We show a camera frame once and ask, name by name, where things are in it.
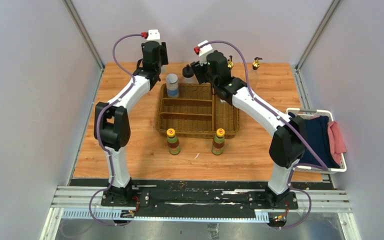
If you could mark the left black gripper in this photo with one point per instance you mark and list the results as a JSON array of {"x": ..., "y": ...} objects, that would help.
[{"x": 162, "y": 52}]

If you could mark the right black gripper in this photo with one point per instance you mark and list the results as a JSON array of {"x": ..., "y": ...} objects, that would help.
[{"x": 199, "y": 70}]

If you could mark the silver-lid pepper jar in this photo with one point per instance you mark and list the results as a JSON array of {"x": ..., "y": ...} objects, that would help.
[{"x": 172, "y": 85}]

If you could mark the woven wicker divided basket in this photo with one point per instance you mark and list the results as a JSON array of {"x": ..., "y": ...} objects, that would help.
[{"x": 195, "y": 113}]

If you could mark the green sauce bottle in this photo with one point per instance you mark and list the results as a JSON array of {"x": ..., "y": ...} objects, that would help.
[
  {"x": 218, "y": 142},
  {"x": 173, "y": 142}
]

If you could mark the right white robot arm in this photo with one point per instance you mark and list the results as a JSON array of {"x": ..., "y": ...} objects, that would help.
[{"x": 288, "y": 133}]

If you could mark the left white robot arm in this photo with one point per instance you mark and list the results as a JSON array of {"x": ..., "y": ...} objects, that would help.
[{"x": 112, "y": 125}]

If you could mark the white plastic perforated basket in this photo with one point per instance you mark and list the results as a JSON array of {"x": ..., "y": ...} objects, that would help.
[{"x": 307, "y": 114}]

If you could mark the dark blue cloth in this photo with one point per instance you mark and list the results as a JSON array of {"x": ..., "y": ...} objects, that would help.
[{"x": 318, "y": 140}]

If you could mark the pink cloth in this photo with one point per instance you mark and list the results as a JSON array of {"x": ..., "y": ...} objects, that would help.
[{"x": 336, "y": 143}]

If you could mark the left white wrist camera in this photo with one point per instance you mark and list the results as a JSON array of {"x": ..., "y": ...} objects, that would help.
[{"x": 152, "y": 35}]

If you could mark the left aluminium frame post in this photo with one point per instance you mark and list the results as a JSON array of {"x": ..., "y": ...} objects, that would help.
[{"x": 74, "y": 14}]

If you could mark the aluminium frame post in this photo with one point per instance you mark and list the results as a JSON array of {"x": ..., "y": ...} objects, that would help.
[
  {"x": 74, "y": 14},
  {"x": 334, "y": 4}
]

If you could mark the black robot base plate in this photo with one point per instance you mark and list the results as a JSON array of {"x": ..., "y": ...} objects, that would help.
[{"x": 199, "y": 199}]

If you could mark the right aluminium frame post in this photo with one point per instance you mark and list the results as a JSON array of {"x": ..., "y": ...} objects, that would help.
[{"x": 334, "y": 4}]

